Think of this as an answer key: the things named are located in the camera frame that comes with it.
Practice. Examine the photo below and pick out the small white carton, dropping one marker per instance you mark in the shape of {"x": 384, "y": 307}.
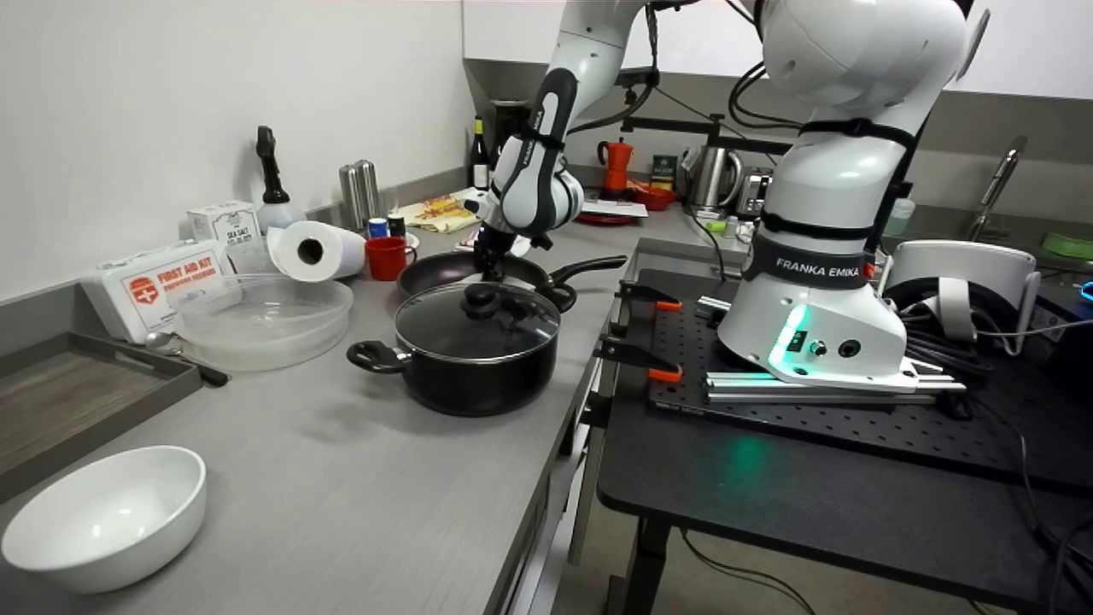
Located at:
{"x": 225, "y": 228}

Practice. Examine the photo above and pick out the black perforated table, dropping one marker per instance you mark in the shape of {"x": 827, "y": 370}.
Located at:
{"x": 820, "y": 480}

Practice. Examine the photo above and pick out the silver steel grinder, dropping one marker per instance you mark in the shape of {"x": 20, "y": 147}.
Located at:
{"x": 351, "y": 191}
{"x": 373, "y": 190}

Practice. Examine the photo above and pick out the small white label strip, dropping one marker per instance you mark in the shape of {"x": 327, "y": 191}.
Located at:
{"x": 716, "y": 306}

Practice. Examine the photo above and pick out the red moka pot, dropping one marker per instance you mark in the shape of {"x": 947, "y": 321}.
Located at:
{"x": 617, "y": 168}

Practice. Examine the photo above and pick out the green flat object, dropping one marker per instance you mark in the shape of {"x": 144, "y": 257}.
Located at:
{"x": 1068, "y": 252}

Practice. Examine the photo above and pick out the grey counter cabinet front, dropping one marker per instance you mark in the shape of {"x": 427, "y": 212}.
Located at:
{"x": 549, "y": 547}

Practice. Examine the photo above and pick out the black frying pan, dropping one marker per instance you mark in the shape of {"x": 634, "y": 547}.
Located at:
{"x": 437, "y": 274}

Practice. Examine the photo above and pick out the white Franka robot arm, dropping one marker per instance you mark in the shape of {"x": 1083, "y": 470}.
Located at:
{"x": 843, "y": 173}

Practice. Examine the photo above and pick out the clear plastic bowl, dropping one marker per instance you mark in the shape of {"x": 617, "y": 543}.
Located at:
{"x": 261, "y": 326}

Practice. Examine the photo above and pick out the dark spice jar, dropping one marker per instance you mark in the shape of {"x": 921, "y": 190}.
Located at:
{"x": 398, "y": 228}

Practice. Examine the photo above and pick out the black stereo camera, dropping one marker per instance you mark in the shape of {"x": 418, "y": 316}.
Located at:
{"x": 640, "y": 76}

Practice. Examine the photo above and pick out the small red container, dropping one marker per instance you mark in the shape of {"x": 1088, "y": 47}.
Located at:
{"x": 657, "y": 195}

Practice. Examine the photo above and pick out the white ceramic bowl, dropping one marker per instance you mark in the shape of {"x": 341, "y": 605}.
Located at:
{"x": 103, "y": 516}

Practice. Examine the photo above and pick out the red cup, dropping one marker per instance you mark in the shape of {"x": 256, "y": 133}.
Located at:
{"x": 387, "y": 260}

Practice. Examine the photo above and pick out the white first aid box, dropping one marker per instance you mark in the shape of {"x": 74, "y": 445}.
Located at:
{"x": 157, "y": 285}

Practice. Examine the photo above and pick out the silver aluminium rail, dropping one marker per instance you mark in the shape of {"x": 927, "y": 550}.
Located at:
{"x": 820, "y": 391}

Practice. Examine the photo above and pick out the white paper towel roll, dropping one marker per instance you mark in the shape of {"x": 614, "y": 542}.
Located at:
{"x": 330, "y": 252}

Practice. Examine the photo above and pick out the dark glass bottle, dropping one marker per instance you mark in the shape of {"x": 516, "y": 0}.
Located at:
{"x": 478, "y": 164}

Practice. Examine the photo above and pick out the black cooking pot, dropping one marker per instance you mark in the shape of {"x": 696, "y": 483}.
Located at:
{"x": 478, "y": 381}

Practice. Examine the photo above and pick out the white red striped towel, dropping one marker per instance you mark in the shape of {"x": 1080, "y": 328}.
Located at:
{"x": 519, "y": 242}

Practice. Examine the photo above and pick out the silver metal lever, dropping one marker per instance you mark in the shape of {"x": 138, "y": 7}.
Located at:
{"x": 1002, "y": 182}

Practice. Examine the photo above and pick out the white red flat tray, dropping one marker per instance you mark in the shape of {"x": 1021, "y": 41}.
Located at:
{"x": 617, "y": 208}

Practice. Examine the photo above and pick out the glass pot lid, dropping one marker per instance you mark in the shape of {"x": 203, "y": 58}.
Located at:
{"x": 456, "y": 326}

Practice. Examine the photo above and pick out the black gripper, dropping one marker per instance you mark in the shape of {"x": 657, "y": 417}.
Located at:
{"x": 495, "y": 239}

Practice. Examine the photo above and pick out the black orange bar clamp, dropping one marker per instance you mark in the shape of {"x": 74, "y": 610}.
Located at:
{"x": 653, "y": 301}
{"x": 644, "y": 365}

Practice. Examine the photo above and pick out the silver kettle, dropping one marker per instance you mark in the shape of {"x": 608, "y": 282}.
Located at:
{"x": 713, "y": 178}

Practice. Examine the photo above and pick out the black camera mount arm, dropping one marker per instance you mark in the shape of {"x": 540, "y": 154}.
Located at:
{"x": 704, "y": 131}

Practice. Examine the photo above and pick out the blue lid spice jar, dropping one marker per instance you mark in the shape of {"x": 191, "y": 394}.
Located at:
{"x": 377, "y": 228}

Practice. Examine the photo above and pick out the grey recessed tray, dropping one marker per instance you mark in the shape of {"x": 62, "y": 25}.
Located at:
{"x": 70, "y": 396}

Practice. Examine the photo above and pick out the white VR headset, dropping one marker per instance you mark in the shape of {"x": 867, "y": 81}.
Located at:
{"x": 968, "y": 260}

